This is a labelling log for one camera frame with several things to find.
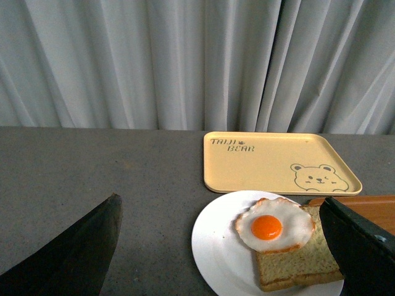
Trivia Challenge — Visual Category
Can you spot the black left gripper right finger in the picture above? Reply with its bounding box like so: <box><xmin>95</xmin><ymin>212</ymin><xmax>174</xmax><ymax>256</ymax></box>
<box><xmin>319</xmin><ymin>197</ymin><xmax>394</xmax><ymax>295</ymax></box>

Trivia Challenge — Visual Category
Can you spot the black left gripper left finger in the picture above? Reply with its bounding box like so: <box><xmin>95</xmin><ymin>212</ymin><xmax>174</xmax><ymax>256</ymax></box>
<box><xmin>1</xmin><ymin>194</ymin><xmax>123</xmax><ymax>295</ymax></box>

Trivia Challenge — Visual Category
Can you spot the white round plate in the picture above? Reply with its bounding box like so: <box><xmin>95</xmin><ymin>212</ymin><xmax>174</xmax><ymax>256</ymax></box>
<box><xmin>191</xmin><ymin>190</ymin><xmax>345</xmax><ymax>296</ymax></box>

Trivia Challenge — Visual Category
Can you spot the brown wooden tray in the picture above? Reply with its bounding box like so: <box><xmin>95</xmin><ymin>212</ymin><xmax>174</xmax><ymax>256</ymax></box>
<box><xmin>308</xmin><ymin>195</ymin><xmax>395</xmax><ymax>236</ymax></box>

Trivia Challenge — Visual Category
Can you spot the bottom bread slice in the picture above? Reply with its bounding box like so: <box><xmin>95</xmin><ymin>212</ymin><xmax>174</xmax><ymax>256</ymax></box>
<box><xmin>256</xmin><ymin>205</ymin><xmax>343</xmax><ymax>292</ymax></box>

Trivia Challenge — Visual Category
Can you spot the fried egg toy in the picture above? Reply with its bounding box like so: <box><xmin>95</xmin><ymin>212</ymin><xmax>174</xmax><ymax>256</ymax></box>
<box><xmin>235</xmin><ymin>197</ymin><xmax>315</xmax><ymax>253</ymax></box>

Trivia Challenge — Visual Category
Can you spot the yellow bear tray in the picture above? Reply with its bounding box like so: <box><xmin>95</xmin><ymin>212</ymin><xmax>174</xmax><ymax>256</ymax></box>
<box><xmin>203</xmin><ymin>131</ymin><xmax>362</xmax><ymax>196</ymax></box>

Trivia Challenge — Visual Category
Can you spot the grey pleated curtain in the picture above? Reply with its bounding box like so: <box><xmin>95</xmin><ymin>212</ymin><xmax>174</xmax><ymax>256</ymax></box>
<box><xmin>1</xmin><ymin>1</ymin><xmax>394</xmax><ymax>134</ymax></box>

